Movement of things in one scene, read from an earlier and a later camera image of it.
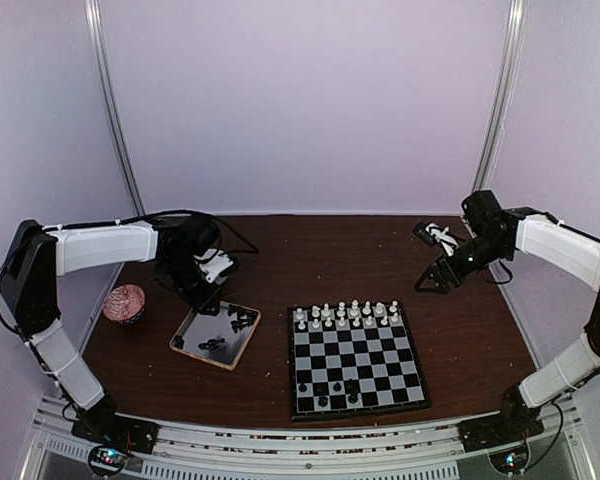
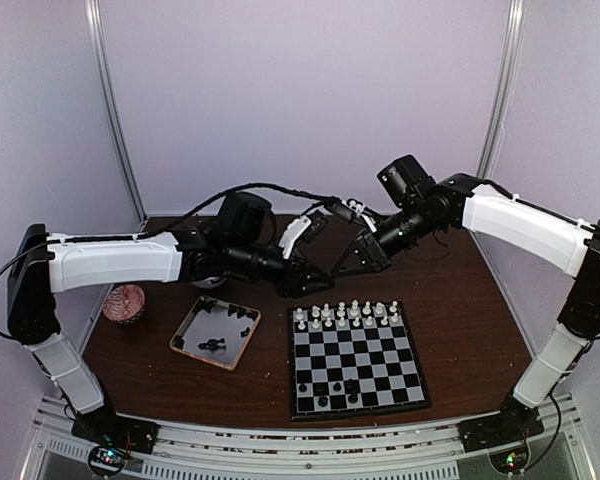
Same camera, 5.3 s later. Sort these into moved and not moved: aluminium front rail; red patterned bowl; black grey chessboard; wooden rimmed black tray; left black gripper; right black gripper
Moved: right black gripper; left black gripper
Not moved: wooden rimmed black tray; red patterned bowl; black grey chessboard; aluminium front rail
